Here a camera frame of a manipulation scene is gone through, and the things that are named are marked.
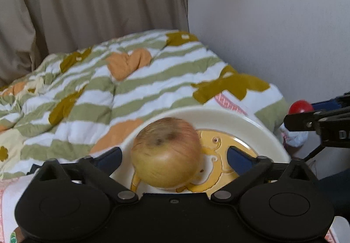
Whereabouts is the red cherry tomato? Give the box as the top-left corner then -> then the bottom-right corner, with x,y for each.
288,100 -> 314,114

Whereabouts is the large yellowish red apple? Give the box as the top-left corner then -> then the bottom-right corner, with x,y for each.
131,117 -> 202,190

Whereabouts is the white plastic bag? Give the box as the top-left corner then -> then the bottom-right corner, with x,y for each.
279,124 -> 308,148

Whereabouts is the cream bowl with bear print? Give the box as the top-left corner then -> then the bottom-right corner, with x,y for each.
110,106 -> 290,196

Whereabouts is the green striped floral blanket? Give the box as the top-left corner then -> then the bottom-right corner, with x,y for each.
1,30 -> 288,180

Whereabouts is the pink white tablecloth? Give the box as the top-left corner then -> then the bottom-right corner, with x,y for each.
0,93 -> 342,243

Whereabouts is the beige curtain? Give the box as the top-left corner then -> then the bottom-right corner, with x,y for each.
1,0 -> 189,85

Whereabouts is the black cable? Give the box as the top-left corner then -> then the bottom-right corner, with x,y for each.
302,144 -> 327,163

